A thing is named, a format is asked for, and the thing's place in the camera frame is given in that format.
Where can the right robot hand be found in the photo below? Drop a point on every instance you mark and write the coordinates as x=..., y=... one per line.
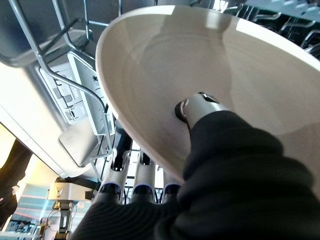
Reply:
x=225, y=187

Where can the cream ceramic plate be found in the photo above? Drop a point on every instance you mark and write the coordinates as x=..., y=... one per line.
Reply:
x=162, y=75

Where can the grey detergent dispenser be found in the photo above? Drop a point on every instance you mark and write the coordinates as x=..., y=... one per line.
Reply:
x=82, y=142

